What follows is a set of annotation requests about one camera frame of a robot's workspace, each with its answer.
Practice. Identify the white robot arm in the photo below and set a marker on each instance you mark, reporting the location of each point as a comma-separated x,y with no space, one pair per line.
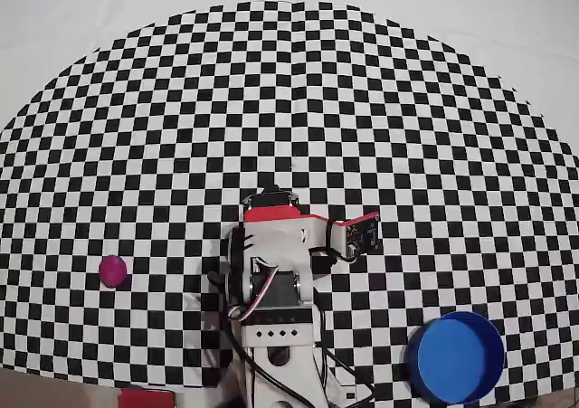
302,363

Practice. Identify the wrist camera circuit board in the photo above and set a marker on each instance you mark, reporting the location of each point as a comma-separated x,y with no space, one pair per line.
359,236

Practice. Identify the black white checkered mat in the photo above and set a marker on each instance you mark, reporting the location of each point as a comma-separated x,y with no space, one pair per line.
289,87

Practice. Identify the red flat object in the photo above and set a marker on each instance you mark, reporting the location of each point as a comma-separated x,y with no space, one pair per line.
147,399

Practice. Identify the blue round box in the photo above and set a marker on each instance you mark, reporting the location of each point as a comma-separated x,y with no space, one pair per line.
459,358

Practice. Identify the white red gripper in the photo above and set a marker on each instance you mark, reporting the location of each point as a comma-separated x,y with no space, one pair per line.
270,202

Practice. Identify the pink faceted ball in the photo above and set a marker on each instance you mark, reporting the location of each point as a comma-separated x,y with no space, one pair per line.
113,271

